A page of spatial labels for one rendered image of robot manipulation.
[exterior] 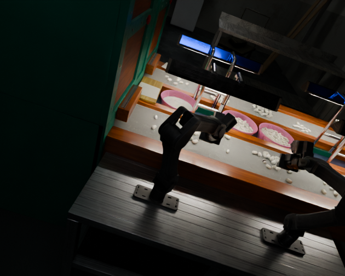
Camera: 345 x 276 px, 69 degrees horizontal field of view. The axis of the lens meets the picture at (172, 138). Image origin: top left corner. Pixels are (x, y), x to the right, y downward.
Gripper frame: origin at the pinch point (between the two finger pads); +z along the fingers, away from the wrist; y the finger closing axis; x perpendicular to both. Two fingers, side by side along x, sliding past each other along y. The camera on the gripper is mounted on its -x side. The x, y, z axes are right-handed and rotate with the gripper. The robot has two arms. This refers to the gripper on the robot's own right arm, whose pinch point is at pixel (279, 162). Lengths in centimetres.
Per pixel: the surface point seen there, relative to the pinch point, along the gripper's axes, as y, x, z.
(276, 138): -17, -22, 45
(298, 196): -13.5, 13.5, -1.8
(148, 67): 84, -42, 53
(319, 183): -35.6, 1.7, 16.1
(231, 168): 22.7, 10.8, 1.4
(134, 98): 82, -9, 10
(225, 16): 16, -234, 253
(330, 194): -39.4, 6.6, 10.3
